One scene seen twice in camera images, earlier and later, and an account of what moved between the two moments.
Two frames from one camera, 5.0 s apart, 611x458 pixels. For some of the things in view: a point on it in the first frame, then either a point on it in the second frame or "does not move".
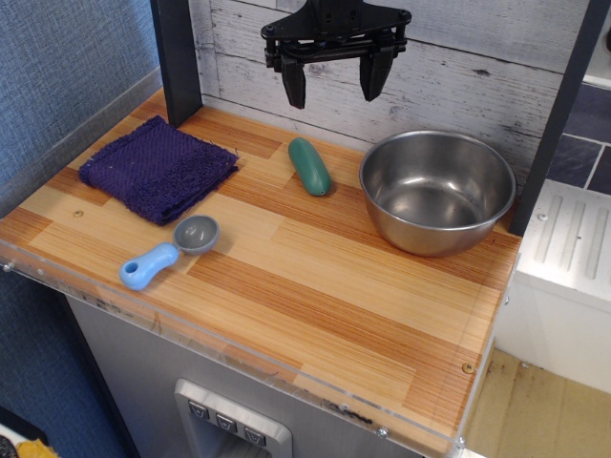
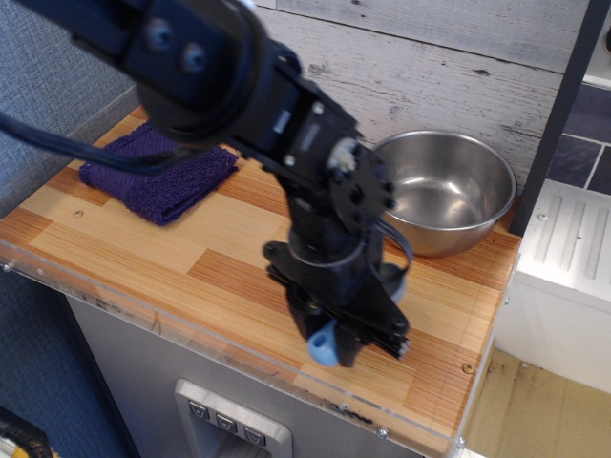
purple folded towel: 158,169 does not move
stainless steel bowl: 435,193 does not move
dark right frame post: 561,113 does not move
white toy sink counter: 557,314 does not move
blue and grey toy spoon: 193,234 -> 323,343
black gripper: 333,30 -> 359,297
